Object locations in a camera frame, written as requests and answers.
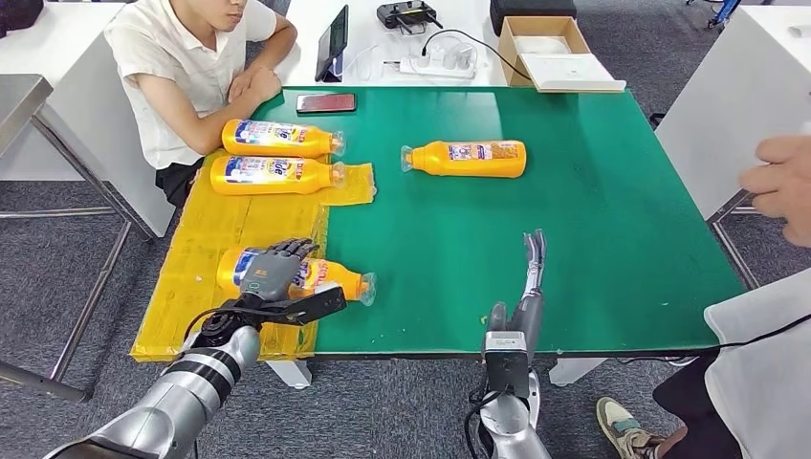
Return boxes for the red smartphone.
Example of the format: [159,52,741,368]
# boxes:
[296,93,358,116]

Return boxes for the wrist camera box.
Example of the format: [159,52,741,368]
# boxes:
[483,330,531,401]
[221,283,348,329]

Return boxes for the black bag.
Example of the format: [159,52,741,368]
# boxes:
[0,0,46,39]

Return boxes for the black case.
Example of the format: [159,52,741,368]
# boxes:
[489,0,578,37]

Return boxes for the white desk with metal frame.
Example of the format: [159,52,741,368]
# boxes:
[655,5,811,290]

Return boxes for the blue metal frame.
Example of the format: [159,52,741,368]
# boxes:
[709,0,741,28]

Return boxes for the orange detergent bottle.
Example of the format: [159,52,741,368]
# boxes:
[209,155,347,196]
[400,140,528,179]
[221,118,347,159]
[216,245,378,308]

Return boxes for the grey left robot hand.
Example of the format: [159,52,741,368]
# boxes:
[239,237,320,303]

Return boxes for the black remote controller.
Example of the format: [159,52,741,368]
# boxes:
[376,0,444,35]

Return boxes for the white cabinet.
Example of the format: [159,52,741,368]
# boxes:
[0,1,175,237]

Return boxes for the black power cable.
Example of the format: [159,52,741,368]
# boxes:
[421,29,534,82]

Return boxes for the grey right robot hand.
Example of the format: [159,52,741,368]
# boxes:
[486,229,548,346]

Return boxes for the yellow plastic sheet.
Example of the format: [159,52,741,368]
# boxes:
[130,148,378,363]

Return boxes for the black tablet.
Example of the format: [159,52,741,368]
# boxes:
[315,4,350,83]

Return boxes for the white box insert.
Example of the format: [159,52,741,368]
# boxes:
[513,34,573,55]

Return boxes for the steel table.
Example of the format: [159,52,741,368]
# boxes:
[0,74,157,404]

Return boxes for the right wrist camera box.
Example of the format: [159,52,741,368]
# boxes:
[483,330,531,401]

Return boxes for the white power strip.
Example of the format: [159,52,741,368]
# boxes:
[399,45,477,80]

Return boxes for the white table foot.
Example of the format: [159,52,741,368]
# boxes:
[548,358,608,387]
[266,361,313,390]

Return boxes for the cardboard box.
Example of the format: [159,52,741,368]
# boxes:
[497,15,592,88]

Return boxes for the person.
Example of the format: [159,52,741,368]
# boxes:
[595,134,811,459]
[102,0,299,209]

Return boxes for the white flat lid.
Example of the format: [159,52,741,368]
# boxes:
[518,52,627,95]

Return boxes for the thin black cable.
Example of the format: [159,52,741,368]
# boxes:
[617,312,811,365]

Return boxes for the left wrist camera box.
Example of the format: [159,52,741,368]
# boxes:
[221,283,348,329]

